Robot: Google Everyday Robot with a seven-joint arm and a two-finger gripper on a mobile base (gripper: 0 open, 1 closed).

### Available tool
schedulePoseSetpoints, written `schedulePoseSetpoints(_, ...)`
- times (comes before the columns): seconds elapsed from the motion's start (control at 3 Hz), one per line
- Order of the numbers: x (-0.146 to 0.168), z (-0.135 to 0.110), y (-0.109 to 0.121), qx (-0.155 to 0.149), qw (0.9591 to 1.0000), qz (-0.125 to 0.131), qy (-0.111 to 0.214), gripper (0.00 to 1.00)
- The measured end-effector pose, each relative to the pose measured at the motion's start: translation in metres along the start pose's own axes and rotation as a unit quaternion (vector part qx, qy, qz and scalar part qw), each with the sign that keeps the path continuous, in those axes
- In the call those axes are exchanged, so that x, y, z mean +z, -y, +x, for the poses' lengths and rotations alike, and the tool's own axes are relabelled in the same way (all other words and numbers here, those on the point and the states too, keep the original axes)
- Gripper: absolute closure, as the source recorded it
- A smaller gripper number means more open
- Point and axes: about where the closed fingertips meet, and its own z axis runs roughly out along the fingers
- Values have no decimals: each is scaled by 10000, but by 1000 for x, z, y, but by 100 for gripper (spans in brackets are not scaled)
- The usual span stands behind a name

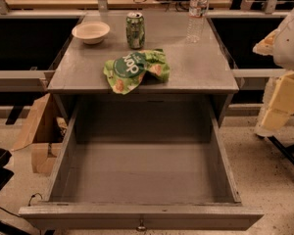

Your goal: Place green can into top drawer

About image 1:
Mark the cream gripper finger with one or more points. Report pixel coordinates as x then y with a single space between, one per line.
280 106

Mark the green soda can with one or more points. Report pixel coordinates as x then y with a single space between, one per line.
135 30

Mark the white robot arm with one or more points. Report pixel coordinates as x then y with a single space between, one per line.
279 44

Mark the grey open top drawer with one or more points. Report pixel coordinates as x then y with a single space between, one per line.
142 165

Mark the black stand leg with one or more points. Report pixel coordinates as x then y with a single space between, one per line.
287 151

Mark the grey cabinet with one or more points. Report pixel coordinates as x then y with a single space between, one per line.
195 68

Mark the clear plastic water bottle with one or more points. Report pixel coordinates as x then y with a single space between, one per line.
196 17

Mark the green chip bag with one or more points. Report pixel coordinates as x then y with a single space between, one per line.
127 72

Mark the white bowl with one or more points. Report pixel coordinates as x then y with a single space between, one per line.
91 32

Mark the brown cardboard box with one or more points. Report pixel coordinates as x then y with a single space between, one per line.
42 133

